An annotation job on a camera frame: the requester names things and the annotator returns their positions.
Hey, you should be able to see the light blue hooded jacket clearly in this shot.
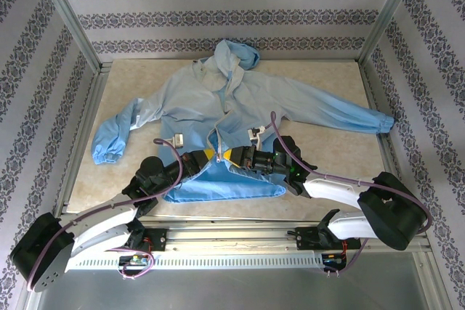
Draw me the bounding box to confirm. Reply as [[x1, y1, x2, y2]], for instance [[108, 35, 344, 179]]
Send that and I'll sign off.
[[90, 39, 396, 203]]

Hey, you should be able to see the white slotted cable duct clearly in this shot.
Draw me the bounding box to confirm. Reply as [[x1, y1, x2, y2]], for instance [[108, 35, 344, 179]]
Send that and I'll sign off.
[[67, 250, 325, 272]]

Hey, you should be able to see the small circuit board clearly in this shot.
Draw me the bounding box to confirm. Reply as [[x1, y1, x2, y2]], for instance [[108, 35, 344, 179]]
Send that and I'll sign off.
[[320, 252, 347, 266], [118, 254, 150, 267]]

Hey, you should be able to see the aluminium table side rail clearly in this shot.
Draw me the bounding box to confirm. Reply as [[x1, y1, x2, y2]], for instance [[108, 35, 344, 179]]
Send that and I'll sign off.
[[53, 65, 110, 217], [357, 59, 434, 249]]

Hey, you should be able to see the aluminium frame post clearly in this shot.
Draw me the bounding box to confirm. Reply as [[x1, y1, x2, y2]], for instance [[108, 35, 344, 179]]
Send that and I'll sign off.
[[357, 0, 426, 67], [31, 0, 105, 72]]

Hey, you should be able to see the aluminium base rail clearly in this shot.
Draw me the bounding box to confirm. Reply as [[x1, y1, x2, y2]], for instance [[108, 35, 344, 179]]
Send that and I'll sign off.
[[143, 219, 430, 253]]

